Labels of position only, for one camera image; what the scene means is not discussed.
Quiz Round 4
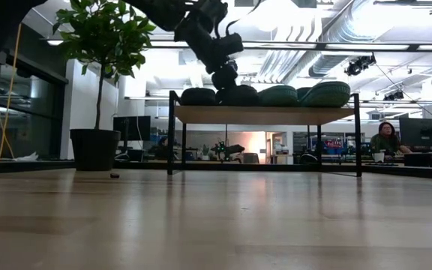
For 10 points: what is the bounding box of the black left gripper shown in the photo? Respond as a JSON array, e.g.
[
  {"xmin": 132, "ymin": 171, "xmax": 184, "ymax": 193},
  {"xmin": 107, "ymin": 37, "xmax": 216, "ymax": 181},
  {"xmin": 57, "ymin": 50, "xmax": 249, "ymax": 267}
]
[{"xmin": 173, "ymin": 0, "xmax": 245, "ymax": 92}]

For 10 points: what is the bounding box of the wooden shelf black metal frame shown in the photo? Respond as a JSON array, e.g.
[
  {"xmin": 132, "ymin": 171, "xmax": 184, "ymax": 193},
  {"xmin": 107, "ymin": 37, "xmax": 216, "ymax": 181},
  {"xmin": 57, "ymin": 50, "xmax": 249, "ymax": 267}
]
[{"xmin": 166, "ymin": 89, "xmax": 363, "ymax": 178}]

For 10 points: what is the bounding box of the person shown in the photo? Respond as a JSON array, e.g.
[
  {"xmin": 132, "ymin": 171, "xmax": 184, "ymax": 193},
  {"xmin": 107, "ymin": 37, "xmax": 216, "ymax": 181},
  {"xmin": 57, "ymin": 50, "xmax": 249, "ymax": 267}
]
[
  {"xmin": 154, "ymin": 136, "xmax": 171, "ymax": 161},
  {"xmin": 369, "ymin": 121, "xmax": 414, "ymax": 155}
]

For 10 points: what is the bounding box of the black computer monitor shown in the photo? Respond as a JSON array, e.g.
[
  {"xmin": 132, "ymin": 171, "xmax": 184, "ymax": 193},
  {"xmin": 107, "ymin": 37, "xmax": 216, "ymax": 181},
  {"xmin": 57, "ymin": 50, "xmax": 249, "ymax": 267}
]
[
  {"xmin": 112, "ymin": 115, "xmax": 152, "ymax": 143},
  {"xmin": 399, "ymin": 116, "xmax": 432, "ymax": 148}
]

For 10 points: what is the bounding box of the green potted plant black pot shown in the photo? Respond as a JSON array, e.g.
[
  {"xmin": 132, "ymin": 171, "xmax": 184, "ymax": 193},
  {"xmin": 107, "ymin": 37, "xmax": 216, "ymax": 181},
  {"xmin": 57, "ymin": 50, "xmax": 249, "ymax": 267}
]
[{"xmin": 52, "ymin": 0, "xmax": 157, "ymax": 173}]

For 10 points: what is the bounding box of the black ceiling spotlight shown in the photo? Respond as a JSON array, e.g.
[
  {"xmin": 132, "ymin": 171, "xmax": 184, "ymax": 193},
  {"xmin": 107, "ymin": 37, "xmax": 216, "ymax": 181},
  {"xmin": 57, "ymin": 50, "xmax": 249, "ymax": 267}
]
[
  {"xmin": 383, "ymin": 89, "xmax": 405, "ymax": 102},
  {"xmin": 344, "ymin": 54, "xmax": 377, "ymax": 77}
]

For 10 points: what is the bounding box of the black overhead frame bar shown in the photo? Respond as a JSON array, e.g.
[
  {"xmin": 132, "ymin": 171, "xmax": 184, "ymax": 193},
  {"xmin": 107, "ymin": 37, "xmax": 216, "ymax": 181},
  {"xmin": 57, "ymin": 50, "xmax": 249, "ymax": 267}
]
[{"xmin": 46, "ymin": 39, "xmax": 432, "ymax": 53}]

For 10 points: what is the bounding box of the black aluminium table frame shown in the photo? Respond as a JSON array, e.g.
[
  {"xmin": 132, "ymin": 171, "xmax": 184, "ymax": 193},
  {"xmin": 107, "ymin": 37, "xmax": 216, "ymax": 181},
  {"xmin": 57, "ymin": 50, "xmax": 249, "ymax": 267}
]
[{"xmin": 0, "ymin": 160, "xmax": 432, "ymax": 181}]

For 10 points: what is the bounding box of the yellow cable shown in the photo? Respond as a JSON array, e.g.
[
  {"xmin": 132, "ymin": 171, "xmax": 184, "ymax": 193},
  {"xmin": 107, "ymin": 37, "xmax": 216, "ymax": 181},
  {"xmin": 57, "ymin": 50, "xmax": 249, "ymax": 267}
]
[{"xmin": 0, "ymin": 22, "xmax": 23, "ymax": 162}]

